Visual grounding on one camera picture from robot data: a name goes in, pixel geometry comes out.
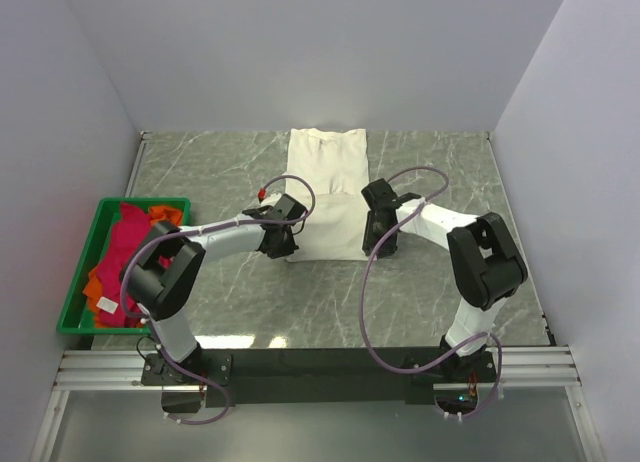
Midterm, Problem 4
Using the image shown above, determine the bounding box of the orange t shirt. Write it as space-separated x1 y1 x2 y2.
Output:
82 205 186 313

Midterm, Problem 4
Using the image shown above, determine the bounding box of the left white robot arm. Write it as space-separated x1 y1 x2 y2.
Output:
121 194 310 384

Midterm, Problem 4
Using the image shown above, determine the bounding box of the black base beam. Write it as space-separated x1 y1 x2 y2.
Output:
139 345 496 409

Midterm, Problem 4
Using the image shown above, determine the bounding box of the magenta t shirt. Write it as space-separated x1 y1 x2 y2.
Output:
83 202 151 329

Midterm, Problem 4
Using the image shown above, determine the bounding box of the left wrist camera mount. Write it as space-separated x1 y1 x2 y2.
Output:
258 188 279 206

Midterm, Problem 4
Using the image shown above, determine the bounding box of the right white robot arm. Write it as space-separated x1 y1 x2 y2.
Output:
358 179 528 381

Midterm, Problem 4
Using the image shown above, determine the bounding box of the green plastic bin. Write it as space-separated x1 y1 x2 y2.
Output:
57 197 191 335

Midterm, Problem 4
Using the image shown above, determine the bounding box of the white t shirt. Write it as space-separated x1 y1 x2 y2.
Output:
285 128 370 263

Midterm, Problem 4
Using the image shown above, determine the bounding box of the aluminium frame rail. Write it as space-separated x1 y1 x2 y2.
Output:
29 346 605 461

